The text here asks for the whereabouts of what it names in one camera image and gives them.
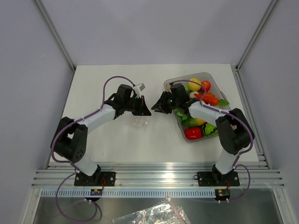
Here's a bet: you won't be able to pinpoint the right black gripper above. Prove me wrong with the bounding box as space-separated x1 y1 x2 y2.
151 91 180 114

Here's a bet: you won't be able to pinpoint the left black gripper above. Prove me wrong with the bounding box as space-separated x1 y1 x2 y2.
123 95 151 116

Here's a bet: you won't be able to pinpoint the clear dotted zip bag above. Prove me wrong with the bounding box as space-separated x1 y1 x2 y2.
126 115 151 128

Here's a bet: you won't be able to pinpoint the toy carrot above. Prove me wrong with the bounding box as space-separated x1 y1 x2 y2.
194 93 230 106

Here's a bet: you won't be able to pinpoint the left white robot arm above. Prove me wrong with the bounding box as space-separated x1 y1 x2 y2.
51 84 151 186

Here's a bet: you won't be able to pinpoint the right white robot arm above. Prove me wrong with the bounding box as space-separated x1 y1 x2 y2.
151 83 255 185

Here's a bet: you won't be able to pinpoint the toy napa cabbage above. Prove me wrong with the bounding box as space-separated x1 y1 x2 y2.
174 109 189 124

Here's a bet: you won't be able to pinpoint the toy white radish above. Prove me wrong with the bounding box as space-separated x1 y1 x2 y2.
189 91 199 98

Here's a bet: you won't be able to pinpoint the toy mango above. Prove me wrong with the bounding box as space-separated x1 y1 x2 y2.
183 118 206 127

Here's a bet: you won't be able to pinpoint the toy yellow pear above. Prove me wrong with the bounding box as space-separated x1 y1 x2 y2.
188 77 201 91

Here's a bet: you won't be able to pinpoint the toy red bell pepper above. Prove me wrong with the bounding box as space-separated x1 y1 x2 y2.
184 126 203 140

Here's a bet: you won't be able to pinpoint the toy red apple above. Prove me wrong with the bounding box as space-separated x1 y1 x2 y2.
201 80 211 92

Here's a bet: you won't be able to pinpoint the spare clear plastic bags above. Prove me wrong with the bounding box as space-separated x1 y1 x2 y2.
113 197 191 224

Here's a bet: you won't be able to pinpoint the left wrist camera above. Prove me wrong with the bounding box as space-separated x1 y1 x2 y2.
133 83 145 98

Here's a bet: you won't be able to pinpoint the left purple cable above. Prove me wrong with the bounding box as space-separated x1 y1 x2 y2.
50 76 137 221

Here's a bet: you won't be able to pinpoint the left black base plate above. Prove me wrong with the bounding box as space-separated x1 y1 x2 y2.
74 171 116 187

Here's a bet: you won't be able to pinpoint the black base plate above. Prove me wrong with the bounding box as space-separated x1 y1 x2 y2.
193 171 240 187
74 171 116 187

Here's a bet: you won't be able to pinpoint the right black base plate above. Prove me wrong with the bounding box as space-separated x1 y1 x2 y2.
193 171 240 187

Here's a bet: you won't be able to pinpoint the aluminium mounting rail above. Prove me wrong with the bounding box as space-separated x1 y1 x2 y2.
31 161 285 189

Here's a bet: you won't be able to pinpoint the white slotted cable duct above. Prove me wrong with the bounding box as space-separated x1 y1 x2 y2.
41 188 231 199

